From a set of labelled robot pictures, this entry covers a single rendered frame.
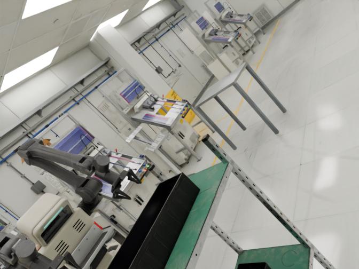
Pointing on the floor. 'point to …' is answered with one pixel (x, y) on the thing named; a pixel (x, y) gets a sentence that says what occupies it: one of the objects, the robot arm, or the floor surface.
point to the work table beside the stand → (225, 82)
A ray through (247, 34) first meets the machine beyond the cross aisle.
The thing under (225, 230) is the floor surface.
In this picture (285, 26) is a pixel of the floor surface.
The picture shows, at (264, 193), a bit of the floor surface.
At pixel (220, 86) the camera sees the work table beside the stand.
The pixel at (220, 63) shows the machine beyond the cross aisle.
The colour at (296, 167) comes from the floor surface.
